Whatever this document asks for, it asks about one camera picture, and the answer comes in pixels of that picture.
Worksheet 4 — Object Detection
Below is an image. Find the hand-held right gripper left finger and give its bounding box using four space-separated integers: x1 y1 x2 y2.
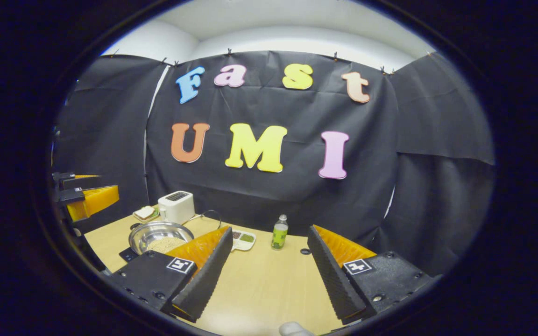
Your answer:
108 226 234 323

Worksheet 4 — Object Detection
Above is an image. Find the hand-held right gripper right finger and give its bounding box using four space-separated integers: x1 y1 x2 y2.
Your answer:
307 225 436 325

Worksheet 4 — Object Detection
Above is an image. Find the black induction cooktop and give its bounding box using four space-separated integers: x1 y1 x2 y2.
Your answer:
118 247 141 263

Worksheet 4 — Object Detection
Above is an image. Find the pile of soybeans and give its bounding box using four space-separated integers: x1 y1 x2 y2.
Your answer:
146 236 187 254

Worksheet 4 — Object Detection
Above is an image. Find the stainless steel pot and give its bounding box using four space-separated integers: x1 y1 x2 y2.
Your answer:
128 221 195 255

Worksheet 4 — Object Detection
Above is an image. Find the green plate with sandwich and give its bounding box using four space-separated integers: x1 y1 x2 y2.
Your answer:
132 205 160 223

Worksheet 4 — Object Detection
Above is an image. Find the white divided bean dish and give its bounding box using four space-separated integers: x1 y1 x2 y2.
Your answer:
230 229 257 252

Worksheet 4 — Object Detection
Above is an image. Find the green drink bottle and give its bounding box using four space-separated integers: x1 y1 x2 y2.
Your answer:
271 214 289 251

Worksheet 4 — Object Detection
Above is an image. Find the white toaster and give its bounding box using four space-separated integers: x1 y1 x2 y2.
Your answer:
157 190 196 225

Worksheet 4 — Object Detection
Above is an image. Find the toaster power cable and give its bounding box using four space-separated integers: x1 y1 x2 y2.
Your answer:
189 209 222 230

